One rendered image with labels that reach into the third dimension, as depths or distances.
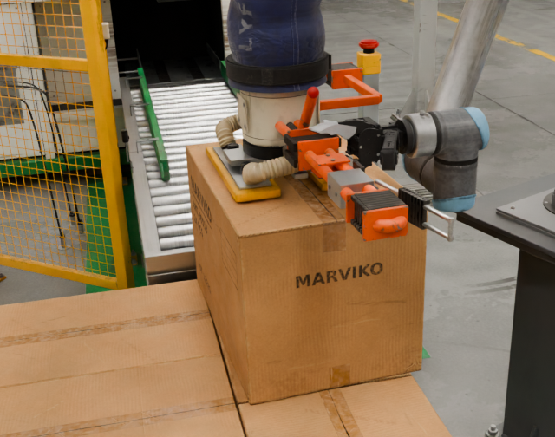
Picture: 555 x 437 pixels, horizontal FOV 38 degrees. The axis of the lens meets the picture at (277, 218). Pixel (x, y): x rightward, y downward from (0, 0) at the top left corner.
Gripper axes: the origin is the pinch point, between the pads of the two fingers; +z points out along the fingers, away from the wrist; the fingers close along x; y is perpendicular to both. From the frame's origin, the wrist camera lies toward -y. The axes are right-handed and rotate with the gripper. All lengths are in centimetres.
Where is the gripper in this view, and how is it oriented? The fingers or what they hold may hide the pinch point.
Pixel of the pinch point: (316, 151)
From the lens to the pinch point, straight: 156.4
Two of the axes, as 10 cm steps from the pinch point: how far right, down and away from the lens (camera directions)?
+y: -2.7, -3.8, 8.9
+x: -0.4, -9.2, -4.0
